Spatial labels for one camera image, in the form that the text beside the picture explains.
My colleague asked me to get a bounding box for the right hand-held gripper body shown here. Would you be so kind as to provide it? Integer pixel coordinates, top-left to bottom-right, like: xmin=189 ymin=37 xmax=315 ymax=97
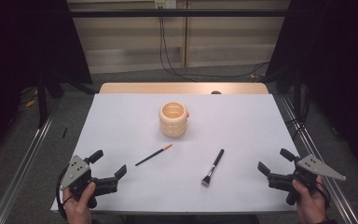
xmin=267 ymin=154 xmax=347 ymax=206

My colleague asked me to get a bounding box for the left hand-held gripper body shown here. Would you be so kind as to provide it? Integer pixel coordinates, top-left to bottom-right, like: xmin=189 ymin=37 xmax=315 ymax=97
xmin=59 ymin=154 xmax=119 ymax=209

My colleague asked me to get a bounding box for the thin black orange-tipped brush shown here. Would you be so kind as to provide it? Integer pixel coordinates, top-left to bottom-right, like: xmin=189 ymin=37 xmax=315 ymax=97
xmin=134 ymin=143 xmax=173 ymax=167

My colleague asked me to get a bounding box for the black makeup brush silver ferrule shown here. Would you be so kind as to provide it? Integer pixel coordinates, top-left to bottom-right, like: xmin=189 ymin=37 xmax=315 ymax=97
xmin=200 ymin=148 xmax=226 ymax=188

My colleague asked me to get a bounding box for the cream ribbed cup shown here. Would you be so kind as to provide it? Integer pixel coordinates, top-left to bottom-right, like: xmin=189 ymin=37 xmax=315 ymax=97
xmin=158 ymin=101 xmax=190 ymax=139

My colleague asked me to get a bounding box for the person's left hand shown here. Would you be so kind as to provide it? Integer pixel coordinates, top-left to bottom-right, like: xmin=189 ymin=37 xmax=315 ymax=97
xmin=62 ymin=181 xmax=97 ymax=224

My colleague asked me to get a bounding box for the person's right hand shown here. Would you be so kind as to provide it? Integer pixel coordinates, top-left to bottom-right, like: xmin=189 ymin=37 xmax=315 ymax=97
xmin=292 ymin=175 xmax=329 ymax=224

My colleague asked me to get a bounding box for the white table mat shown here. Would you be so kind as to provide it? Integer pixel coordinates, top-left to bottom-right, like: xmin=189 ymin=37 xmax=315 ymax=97
xmin=50 ymin=92 xmax=307 ymax=216

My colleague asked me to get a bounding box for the black metal stand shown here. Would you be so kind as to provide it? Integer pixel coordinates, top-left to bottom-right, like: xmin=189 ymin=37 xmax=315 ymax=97
xmin=36 ymin=74 xmax=49 ymax=128

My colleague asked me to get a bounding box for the wooden table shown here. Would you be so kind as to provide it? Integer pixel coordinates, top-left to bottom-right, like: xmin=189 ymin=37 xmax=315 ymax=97
xmin=99 ymin=82 xmax=269 ymax=95

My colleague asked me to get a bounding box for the dark curtain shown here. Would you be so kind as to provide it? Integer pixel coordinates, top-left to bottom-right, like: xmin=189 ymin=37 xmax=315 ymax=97
xmin=265 ymin=0 xmax=358 ymax=180
xmin=0 ymin=0 xmax=93 ymax=164

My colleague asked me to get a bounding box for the black horizontal bar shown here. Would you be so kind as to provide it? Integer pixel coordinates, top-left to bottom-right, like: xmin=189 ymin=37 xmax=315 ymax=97
xmin=69 ymin=8 xmax=290 ymax=19

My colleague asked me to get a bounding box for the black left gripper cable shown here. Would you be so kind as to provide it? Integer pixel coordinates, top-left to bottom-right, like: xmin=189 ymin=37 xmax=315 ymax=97
xmin=55 ymin=166 xmax=71 ymax=220

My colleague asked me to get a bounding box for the metal floor rail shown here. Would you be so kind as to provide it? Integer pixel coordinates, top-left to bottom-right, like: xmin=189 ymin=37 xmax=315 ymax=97
xmin=281 ymin=96 xmax=358 ymax=224
xmin=0 ymin=113 xmax=57 ymax=224

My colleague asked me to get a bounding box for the long black wall cable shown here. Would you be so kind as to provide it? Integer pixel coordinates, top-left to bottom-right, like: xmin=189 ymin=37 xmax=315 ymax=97
xmin=158 ymin=15 xmax=271 ymax=79

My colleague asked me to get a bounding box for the short black wall cable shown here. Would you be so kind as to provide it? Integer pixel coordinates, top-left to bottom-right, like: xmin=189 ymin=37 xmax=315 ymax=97
xmin=158 ymin=15 xmax=199 ymax=83

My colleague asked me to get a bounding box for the white wall socket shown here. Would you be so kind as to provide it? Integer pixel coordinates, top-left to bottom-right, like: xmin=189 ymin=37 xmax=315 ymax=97
xmin=154 ymin=0 xmax=177 ymax=9

